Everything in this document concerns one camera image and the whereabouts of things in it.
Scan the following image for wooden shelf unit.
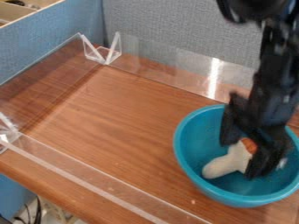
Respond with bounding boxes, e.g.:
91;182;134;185
0;0;65;29

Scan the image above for clear acrylic front barrier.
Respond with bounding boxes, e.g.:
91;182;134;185
0;112;210;224

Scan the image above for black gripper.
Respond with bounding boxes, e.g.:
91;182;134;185
218;73;299;179

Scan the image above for black cables under table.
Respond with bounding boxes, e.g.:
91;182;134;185
0;195;43;224

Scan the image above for blue plastic bowl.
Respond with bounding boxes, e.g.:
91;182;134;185
172;104;299;208

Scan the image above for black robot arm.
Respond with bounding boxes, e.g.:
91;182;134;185
216;0;299;179

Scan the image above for clear acrylic left barrier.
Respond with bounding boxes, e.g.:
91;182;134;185
0;32;98;123

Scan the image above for white brown toy mushroom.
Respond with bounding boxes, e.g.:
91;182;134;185
201;137;257;179

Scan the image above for clear acrylic back barrier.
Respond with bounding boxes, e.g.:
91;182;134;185
109;32;254;103

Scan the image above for clear acrylic corner bracket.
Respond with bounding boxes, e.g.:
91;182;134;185
78;32;122;65

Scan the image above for clear acrylic barrier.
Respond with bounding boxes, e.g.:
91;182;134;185
0;112;210;224
109;32;254;103
0;32;98;123

